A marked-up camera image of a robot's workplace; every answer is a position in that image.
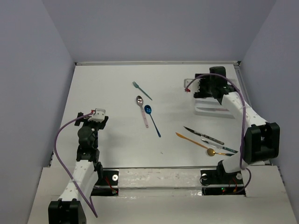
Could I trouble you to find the silver spoon pink handle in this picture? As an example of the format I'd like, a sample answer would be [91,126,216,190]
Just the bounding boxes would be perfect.
[136,96,149,128]

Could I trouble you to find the blue spoon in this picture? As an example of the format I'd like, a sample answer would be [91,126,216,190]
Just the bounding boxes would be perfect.
[144,105,161,138]

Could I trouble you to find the teal fork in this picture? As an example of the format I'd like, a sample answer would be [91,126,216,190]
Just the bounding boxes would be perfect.
[132,81,152,100]

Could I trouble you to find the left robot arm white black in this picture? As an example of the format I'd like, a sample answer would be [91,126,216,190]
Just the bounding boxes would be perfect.
[48,108,108,224]

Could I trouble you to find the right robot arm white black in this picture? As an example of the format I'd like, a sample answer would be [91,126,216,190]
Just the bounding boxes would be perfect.
[192,66,280,186]

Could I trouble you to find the white compartment tray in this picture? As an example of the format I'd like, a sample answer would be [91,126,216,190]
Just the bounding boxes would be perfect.
[192,75,235,119]

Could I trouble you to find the small silver knife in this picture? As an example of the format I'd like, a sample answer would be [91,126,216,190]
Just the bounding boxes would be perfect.
[202,139,237,153]

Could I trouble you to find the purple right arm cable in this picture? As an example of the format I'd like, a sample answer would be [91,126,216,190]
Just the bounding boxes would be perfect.
[184,73,252,194]

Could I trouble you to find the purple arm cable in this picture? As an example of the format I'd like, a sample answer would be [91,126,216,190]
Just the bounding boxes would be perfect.
[54,109,98,218]
[184,73,252,194]

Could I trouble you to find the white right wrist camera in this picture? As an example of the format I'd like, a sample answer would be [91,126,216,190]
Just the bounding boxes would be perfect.
[184,74,201,93]

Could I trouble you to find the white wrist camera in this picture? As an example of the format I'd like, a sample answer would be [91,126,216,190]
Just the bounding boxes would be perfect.
[88,108,106,122]
[184,74,201,93]

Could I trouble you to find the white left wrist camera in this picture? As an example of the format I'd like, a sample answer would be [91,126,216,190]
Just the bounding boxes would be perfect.
[88,108,106,122]

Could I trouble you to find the knife black speckled handle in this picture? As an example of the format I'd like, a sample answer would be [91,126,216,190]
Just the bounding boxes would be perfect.
[184,126,224,145]

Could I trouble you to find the gold spoon orange handle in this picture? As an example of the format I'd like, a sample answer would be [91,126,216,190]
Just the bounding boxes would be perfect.
[175,132,209,149]

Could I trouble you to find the gold utensil teal handle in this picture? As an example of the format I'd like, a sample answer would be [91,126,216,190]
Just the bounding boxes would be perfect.
[206,148,234,156]

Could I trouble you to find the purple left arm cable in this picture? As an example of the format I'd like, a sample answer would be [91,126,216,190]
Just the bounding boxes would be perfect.
[54,109,98,218]

